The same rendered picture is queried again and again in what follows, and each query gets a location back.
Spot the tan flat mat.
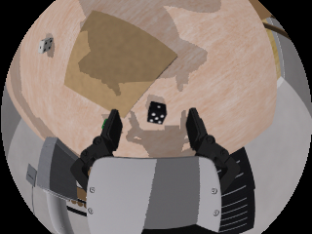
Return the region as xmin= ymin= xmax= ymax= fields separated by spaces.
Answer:
xmin=64 ymin=10 xmax=178 ymax=118

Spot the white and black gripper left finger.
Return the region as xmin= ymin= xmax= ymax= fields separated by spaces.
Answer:
xmin=70 ymin=109 xmax=123 ymax=193

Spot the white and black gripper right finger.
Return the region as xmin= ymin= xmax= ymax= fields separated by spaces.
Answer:
xmin=185 ymin=107 xmax=240 ymax=194

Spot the black die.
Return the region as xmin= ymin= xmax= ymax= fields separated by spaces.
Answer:
xmin=147 ymin=101 xmax=167 ymax=125

